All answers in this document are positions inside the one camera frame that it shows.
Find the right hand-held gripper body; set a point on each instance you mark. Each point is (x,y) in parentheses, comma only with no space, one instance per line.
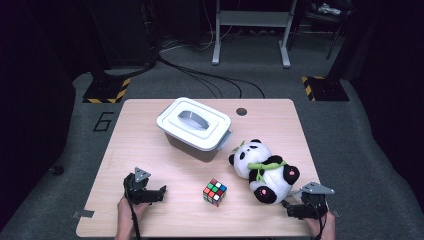
(315,203)

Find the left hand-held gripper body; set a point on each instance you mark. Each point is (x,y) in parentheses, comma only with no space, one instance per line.
(135,193)

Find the panda plush toy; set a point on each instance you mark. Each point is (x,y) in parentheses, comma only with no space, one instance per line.
(263,166)

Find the colourful puzzle cube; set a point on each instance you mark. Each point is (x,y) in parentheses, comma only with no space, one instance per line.
(215,191)

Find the grey plastic storage box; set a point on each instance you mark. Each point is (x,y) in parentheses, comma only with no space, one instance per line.
(195,146)

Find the person's left hand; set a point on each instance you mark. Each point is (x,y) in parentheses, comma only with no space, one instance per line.
(125,213)

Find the person's right hand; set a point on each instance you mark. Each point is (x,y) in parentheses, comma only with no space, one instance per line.
(330,226)

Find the grey tape piece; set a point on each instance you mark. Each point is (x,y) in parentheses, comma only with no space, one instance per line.
(336,213)
(83,214)

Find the black yellow striped base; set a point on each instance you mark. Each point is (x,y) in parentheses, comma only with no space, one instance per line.
(106,91)
(325,89)

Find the round dark table grommet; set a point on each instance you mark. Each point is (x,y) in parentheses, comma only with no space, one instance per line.
(241,111)

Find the dark chair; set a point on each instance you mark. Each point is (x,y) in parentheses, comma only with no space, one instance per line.
(323,20)

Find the white cloth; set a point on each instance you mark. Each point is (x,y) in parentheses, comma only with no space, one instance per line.
(328,9)

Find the white metal stand frame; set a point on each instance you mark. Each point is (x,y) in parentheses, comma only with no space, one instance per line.
(253,18)

